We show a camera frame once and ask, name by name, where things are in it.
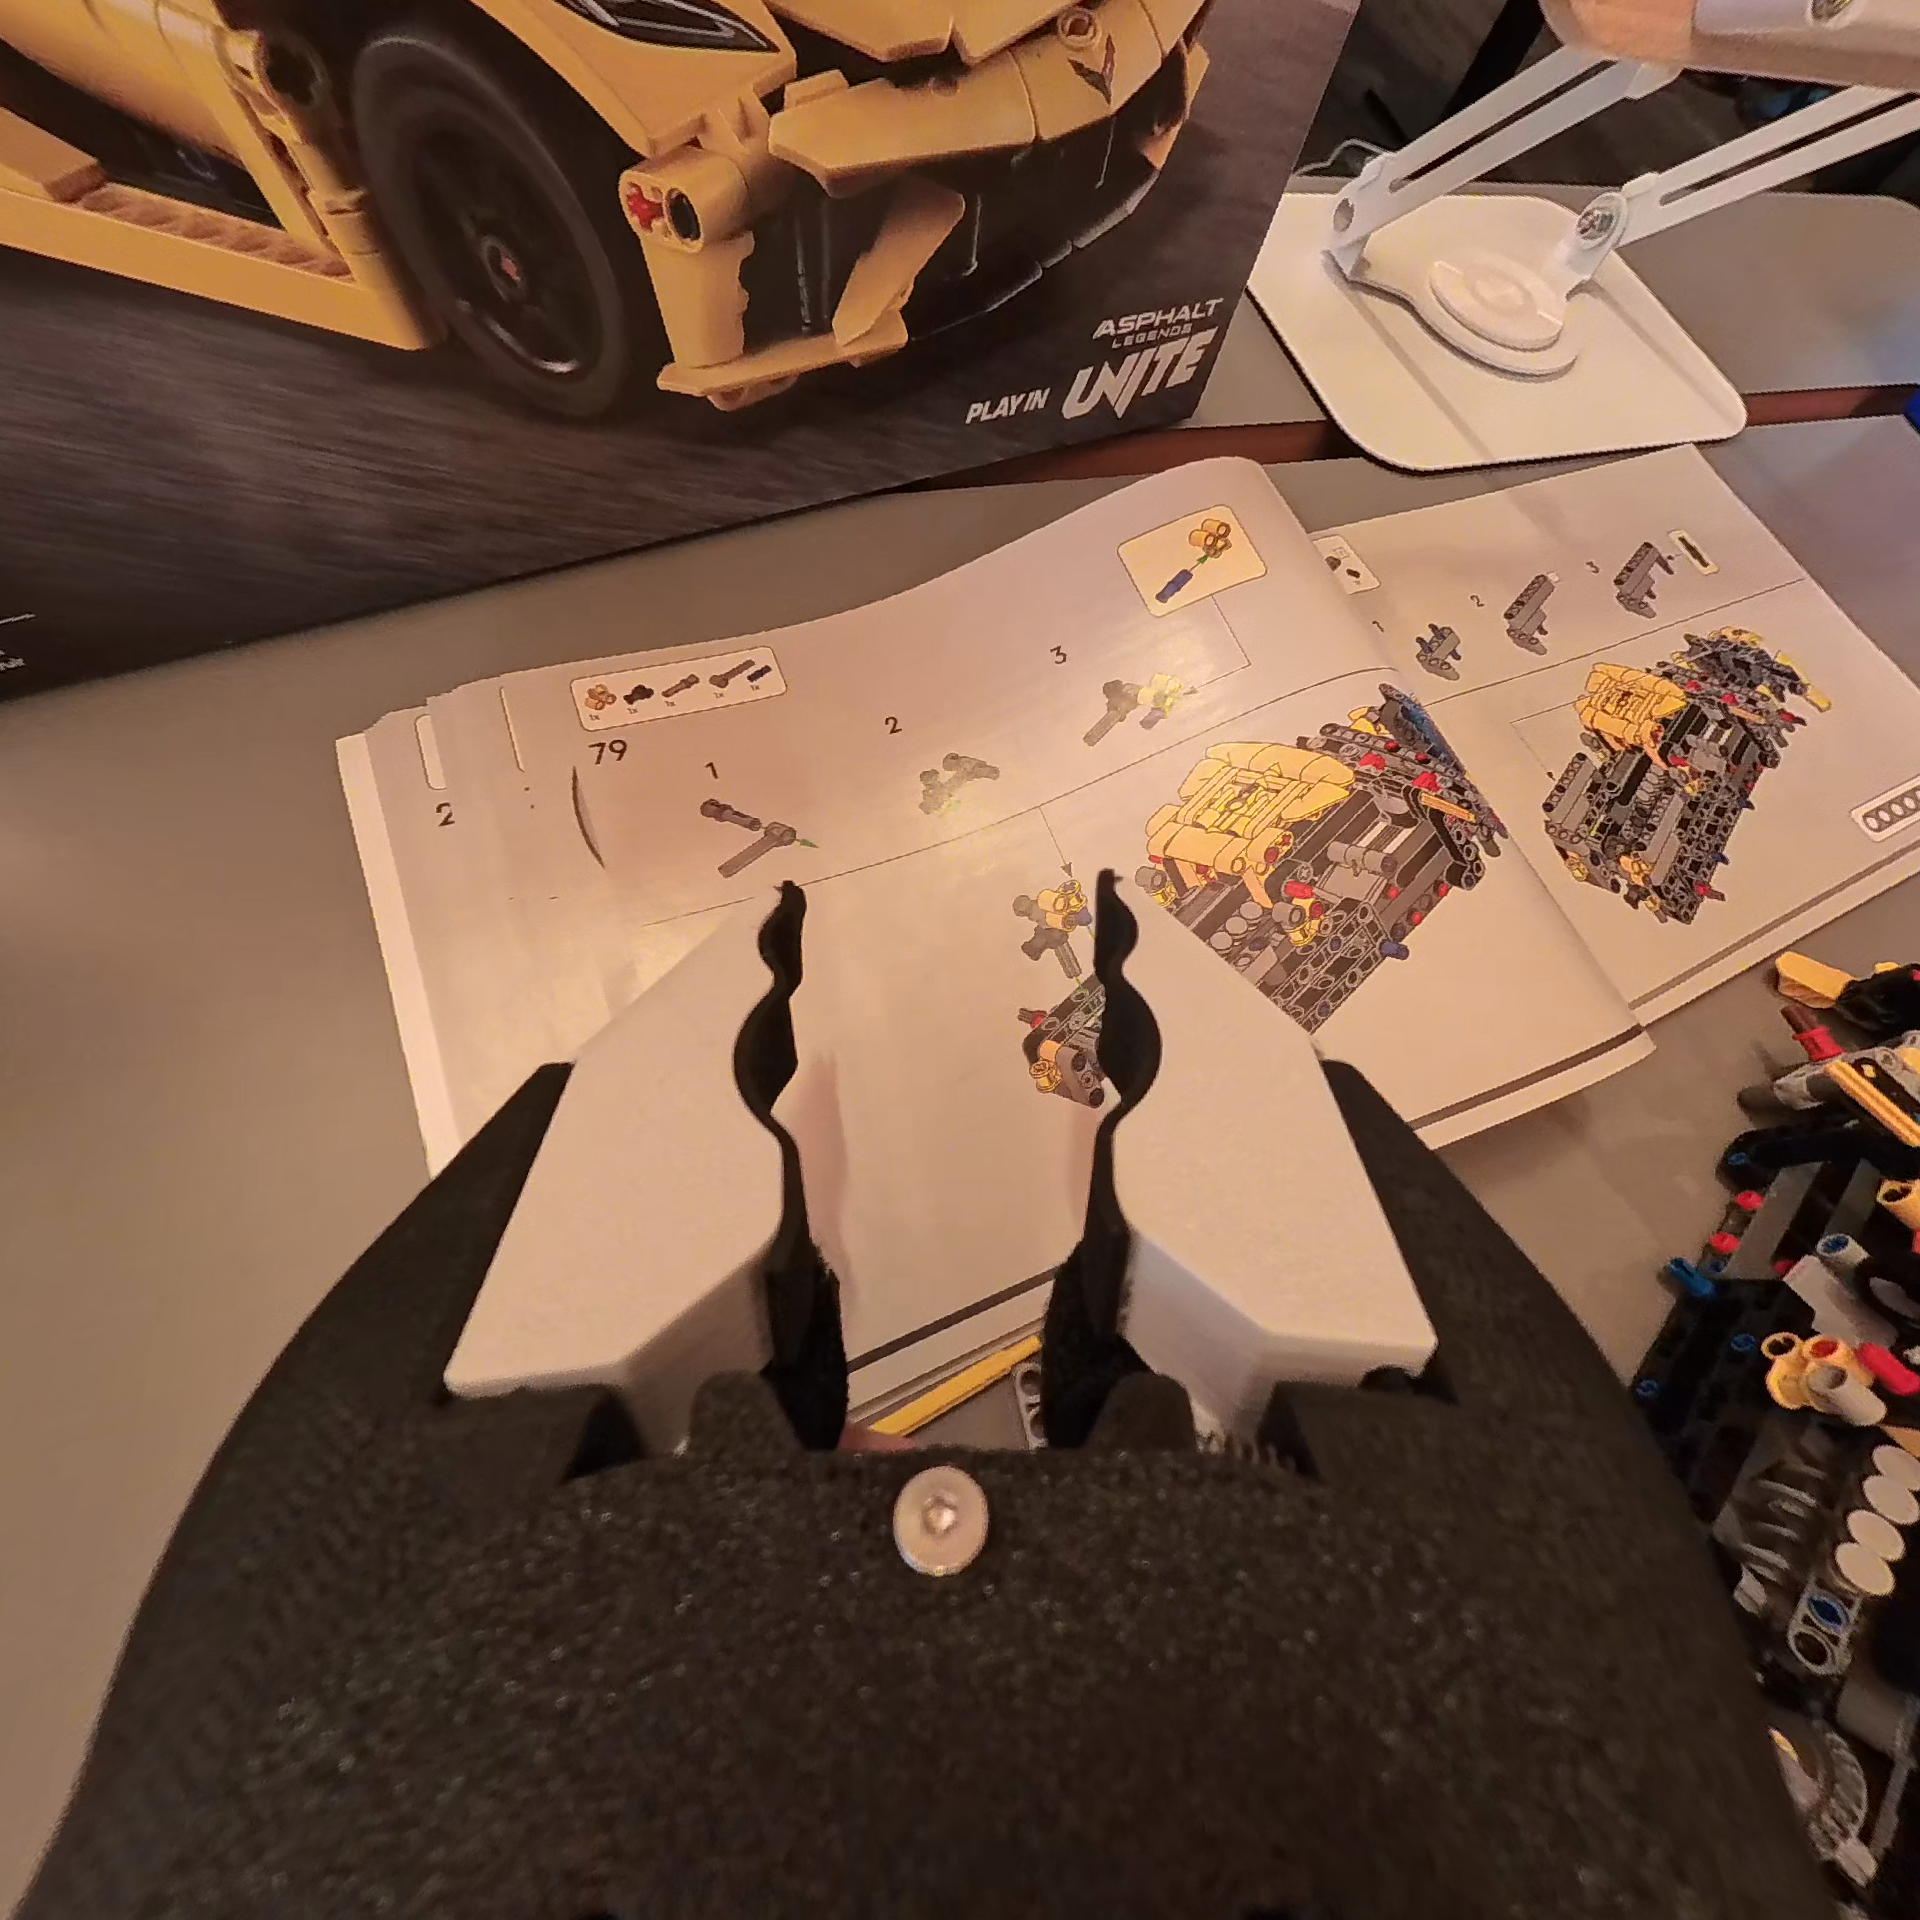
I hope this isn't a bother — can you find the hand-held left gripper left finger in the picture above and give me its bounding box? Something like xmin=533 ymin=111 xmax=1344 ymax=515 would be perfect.
xmin=444 ymin=883 xmax=812 ymax=1453

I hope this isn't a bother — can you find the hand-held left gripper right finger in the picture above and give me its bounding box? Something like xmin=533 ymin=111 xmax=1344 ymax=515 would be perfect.
xmin=1089 ymin=867 xmax=1438 ymax=1449

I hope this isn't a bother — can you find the partly built yellow toy car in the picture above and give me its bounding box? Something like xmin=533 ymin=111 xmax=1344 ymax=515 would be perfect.
xmin=1630 ymin=945 xmax=1920 ymax=1895

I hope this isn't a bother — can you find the grey desk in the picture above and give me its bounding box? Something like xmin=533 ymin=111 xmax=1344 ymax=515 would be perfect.
xmin=0 ymin=181 xmax=1920 ymax=1920

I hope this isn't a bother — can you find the pile of yellow toy panels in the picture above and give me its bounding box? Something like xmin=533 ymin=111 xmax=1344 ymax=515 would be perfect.
xmin=867 ymin=1338 xmax=1047 ymax=1440

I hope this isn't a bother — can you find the open instruction booklet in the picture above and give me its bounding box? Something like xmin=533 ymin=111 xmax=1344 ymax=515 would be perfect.
xmin=333 ymin=446 xmax=1920 ymax=1393

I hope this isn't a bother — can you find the toy car box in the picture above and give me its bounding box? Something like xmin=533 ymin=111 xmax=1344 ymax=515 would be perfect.
xmin=0 ymin=0 xmax=1371 ymax=708

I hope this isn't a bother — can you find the wooden document stand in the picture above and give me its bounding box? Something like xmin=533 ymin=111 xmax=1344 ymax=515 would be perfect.
xmin=1247 ymin=0 xmax=1920 ymax=476

